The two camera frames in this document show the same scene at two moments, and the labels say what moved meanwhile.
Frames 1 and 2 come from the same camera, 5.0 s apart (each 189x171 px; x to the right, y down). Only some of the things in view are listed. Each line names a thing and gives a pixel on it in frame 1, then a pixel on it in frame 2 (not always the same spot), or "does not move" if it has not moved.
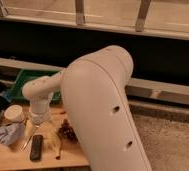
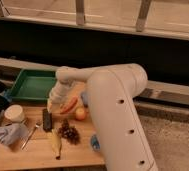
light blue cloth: [10, 134] does not move
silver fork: [24, 147] does not move
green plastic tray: [25, 76] does not move
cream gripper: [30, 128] to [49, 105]
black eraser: [36, 147] to [47, 120]
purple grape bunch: [67, 132] does not move
